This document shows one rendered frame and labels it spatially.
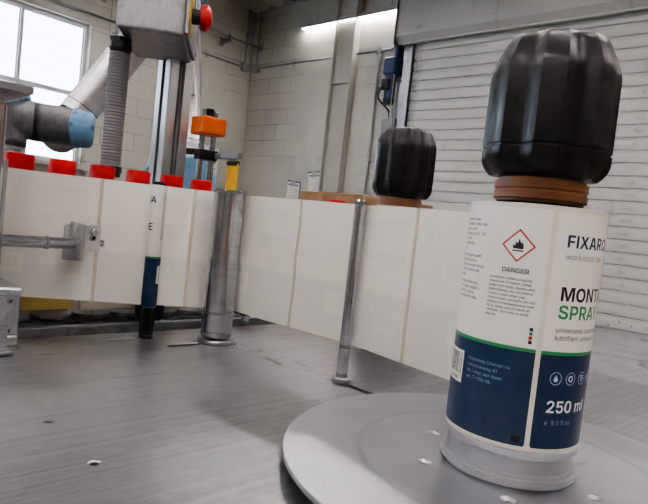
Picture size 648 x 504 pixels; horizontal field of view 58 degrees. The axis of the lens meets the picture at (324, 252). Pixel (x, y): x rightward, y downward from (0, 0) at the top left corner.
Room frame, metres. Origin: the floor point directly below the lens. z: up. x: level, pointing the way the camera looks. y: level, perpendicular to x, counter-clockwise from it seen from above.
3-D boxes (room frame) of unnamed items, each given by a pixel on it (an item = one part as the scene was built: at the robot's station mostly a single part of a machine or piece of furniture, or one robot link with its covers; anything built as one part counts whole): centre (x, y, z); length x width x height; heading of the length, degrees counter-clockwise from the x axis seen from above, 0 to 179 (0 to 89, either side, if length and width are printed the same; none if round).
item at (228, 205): (0.71, 0.12, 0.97); 0.05 x 0.05 x 0.19
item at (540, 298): (0.39, -0.14, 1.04); 0.09 x 0.09 x 0.29
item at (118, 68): (0.90, 0.34, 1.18); 0.04 x 0.04 x 0.21
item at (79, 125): (1.18, 0.55, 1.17); 0.11 x 0.11 x 0.08; 27
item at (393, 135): (0.80, -0.10, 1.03); 0.09 x 0.09 x 0.30
